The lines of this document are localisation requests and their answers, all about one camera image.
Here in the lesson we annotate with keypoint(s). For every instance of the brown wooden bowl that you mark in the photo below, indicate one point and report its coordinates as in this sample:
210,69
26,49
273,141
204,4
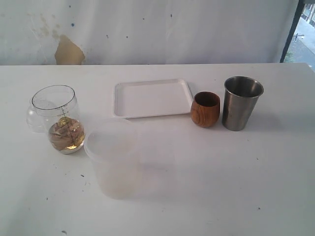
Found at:
205,109

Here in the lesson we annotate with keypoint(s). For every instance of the stainless steel cup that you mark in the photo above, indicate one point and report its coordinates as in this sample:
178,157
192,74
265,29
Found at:
240,98

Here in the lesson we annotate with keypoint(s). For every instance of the brown chocolate pieces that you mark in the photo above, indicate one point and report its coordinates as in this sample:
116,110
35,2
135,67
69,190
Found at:
67,137

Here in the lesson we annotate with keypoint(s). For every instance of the gold coin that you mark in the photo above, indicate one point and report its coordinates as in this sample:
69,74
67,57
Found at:
63,121

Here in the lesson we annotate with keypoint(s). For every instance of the clear plastic shaker cup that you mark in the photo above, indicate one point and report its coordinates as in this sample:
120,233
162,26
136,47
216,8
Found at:
54,102

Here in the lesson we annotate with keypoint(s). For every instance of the clear dome shaker lid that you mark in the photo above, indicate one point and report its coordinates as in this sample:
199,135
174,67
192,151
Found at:
33,120

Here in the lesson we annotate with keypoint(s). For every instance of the white rectangular tray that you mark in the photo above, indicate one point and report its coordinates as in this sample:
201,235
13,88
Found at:
151,99

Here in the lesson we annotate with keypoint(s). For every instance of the translucent plastic container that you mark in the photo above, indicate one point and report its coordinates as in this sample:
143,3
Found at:
112,146

